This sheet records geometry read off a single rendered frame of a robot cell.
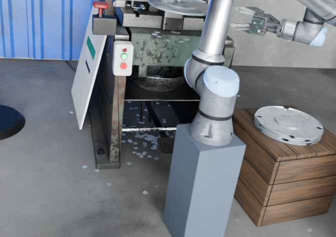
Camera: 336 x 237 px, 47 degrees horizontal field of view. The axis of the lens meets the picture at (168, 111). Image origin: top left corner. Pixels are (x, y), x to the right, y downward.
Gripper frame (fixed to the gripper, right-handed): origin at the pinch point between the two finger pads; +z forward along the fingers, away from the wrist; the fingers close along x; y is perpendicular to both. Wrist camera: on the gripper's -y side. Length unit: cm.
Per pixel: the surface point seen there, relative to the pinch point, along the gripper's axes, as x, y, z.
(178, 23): 9.8, -8.0, 26.0
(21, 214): 78, 65, 53
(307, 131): 40, -2, -40
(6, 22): 49, -54, 174
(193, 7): -0.6, 1.9, 17.0
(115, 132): 59, 18, 40
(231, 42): 14.8, -15.4, 2.4
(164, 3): -0.2, 4.4, 28.9
